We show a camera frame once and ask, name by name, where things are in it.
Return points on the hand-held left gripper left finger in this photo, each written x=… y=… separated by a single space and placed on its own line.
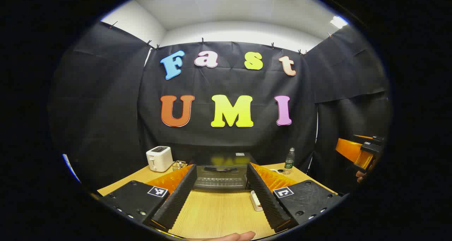
x=178 y=198

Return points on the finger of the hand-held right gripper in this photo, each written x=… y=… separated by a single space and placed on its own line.
x=348 y=149
x=363 y=160

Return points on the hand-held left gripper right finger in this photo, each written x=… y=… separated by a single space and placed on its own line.
x=265 y=198

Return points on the black electric oven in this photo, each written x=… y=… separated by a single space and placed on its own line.
x=220 y=161

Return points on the white toaster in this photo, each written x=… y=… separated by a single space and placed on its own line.
x=159 y=160

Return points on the clear plastic water bottle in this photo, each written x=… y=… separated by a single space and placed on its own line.
x=289 y=161

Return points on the black backdrop cloth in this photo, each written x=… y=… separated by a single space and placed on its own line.
x=106 y=110

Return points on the ceiling light panel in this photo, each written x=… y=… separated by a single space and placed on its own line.
x=338 y=22

